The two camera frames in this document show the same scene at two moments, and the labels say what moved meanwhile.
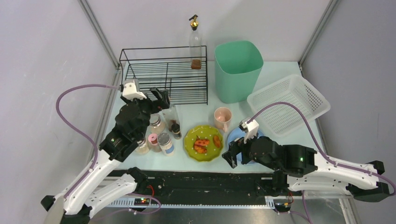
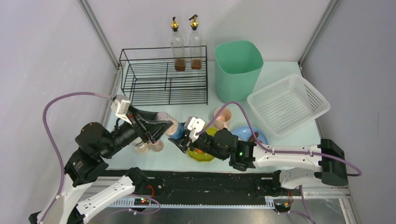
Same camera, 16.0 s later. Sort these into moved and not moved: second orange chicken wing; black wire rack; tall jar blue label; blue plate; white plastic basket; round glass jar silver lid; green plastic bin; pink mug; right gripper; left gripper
Moved: left gripper; tall jar blue label; right gripper
Not moved: white plastic basket; green plastic bin; second orange chicken wing; blue plate; round glass jar silver lid; black wire rack; pink mug
